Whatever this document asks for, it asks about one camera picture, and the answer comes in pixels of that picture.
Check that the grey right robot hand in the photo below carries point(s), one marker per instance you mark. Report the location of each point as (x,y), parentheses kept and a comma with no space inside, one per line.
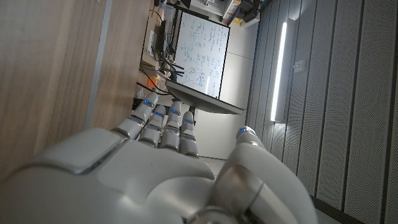
(124,186)

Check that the orange cube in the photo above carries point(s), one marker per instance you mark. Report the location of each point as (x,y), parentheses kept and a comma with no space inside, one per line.
(152,82)

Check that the black computer monitor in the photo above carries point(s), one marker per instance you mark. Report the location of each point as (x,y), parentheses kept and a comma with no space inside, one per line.
(202,101)

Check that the black router on wooden base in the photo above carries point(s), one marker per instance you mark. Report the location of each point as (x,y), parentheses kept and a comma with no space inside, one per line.
(161,40)

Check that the long ceiling light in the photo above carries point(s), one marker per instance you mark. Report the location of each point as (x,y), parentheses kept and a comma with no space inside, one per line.
(278,77)

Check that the whiteboard with black frame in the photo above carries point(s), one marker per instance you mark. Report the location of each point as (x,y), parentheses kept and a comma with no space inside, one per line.
(202,49)

